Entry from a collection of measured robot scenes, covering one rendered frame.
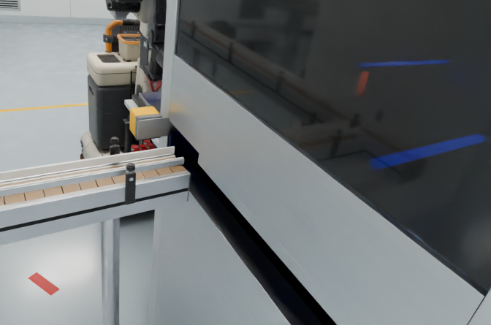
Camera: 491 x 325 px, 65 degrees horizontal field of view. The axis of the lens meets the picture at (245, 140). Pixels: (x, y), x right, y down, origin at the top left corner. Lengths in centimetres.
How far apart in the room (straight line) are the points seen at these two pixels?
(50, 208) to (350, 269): 66
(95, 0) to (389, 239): 615
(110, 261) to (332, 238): 72
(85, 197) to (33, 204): 10
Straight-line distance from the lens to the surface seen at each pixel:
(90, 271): 209
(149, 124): 112
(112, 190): 99
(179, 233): 121
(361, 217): 58
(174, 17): 105
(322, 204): 63
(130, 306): 193
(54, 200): 97
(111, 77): 222
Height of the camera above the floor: 151
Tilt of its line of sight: 27 degrees down
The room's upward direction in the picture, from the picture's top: 10 degrees clockwise
